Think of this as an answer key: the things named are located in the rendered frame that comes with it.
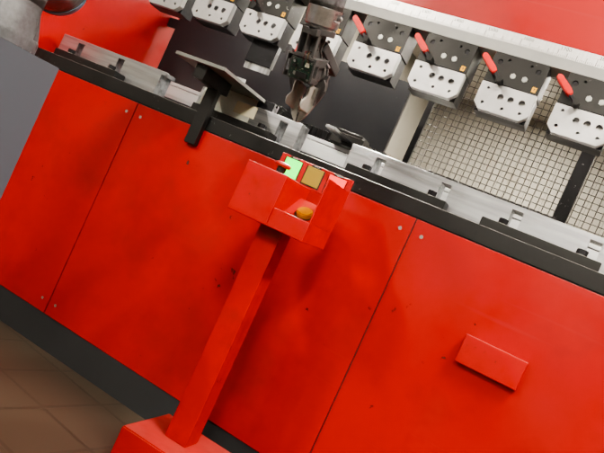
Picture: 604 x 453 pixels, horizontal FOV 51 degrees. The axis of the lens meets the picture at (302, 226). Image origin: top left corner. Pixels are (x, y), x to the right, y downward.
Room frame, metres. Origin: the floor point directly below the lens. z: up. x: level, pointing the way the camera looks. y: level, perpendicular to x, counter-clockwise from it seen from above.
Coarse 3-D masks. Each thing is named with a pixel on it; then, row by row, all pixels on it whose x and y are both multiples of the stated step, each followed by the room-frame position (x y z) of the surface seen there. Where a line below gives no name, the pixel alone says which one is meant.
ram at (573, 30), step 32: (352, 0) 1.91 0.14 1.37; (416, 0) 1.84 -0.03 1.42; (448, 0) 1.80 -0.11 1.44; (480, 0) 1.77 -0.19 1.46; (512, 0) 1.73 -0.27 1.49; (544, 0) 1.70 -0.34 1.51; (576, 0) 1.67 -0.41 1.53; (448, 32) 1.78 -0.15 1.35; (544, 32) 1.69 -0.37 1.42; (576, 32) 1.66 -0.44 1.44; (544, 64) 1.67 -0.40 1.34; (576, 64) 1.64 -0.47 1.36
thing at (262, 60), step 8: (256, 40) 2.05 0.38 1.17; (256, 48) 2.04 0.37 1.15; (264, 48) 2.03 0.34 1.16; (272, 48) 2.02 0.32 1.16; (248, 56) 2.05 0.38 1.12; (256, 56) 2.04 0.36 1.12; (264, 56) 2.03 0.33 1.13; (272, 56) 2.02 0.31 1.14; (248, 64) 2.05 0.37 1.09; (256, 64) 2.04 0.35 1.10; (264, 64) 2.02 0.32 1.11; (272, 64) 2.02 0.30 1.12; (264, 72) 2.03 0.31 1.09
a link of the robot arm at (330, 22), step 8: (312, 8) 1.34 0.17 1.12; (320, 8) 1.33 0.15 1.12; (328, 8) 1.33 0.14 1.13; (312, 16) 1.34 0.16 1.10; (320, 16) 1.33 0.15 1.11; (328, 16) 1.33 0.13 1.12; (336, 16) 1.35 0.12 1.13; (312, 24) 1.35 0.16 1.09; (320, 24) 1.34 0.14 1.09; (328, 24) 1.34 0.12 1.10; (336, 24) 1.35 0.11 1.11
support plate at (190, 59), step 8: (184, 56) 1.81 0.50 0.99; (192, 56) 1.80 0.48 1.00; (192, 64) 1.87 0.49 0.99; (208, 64) 1.77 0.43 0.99; (216, 72) 1.83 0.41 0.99; (224, 72) 1.77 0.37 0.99; (232, 80) 1.84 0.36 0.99; (240, 80) 1.83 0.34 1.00; (232, 88) 1.99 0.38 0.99; (240, 88) 1.92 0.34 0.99; (248, 88) 1.88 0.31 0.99; (248, 96) 2.00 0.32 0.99; (256, 96) 1.94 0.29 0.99
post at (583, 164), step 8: (584, 152) 2.32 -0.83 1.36; (584, 160) 2.31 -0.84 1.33; (592, 160) 2.30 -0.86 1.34; (576, 168) 2.32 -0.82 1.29; (584, 168) 2.31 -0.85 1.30; (576, 176) 2.31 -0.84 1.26; (584, 176) 2.30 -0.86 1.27; (568, 184) 2.32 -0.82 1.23; (576, 184) 2.31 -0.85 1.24; (568, 192) 2.31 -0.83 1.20; (576, 192) 2.31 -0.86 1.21; (560, 200) 2.32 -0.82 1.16; (568, 200) 2.31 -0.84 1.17; (560, 208) 2.32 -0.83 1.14; (568, 208) 2.31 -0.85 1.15; (552, 216) 2.32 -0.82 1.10; (560, 216) 2.31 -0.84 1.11; (568, 216) 2.32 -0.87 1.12
